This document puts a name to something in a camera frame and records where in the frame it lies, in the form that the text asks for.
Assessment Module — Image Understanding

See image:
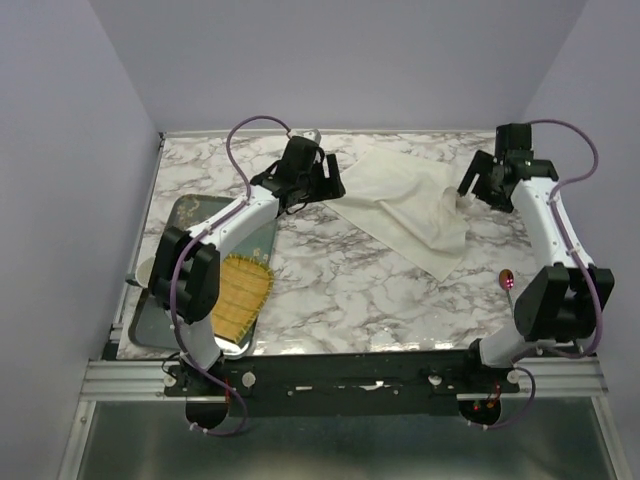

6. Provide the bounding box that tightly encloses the iridescent rainbow spoon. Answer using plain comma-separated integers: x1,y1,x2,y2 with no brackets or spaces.
498,269,514,307

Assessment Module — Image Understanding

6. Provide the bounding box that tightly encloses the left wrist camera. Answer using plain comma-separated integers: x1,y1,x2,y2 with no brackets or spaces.
288,129,322,144

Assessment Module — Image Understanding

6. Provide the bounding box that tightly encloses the yellow bamboo mat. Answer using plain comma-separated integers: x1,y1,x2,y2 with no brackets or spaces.
211,254,274,344

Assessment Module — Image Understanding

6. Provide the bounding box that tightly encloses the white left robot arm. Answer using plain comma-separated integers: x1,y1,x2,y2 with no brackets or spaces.
147,131,345,395

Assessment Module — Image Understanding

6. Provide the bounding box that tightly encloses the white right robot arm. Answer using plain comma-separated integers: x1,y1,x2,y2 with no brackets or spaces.
458,122,615,392

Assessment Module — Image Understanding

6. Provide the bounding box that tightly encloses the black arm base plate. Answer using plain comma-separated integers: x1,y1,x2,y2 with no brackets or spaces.
164,350,519,417

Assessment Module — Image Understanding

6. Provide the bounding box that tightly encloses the cream cloth napkin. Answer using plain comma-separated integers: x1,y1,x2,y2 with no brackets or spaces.
326,147,469,282

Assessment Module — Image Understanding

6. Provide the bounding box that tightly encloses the white cup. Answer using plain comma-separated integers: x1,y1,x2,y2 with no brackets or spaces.
134,257,155,288

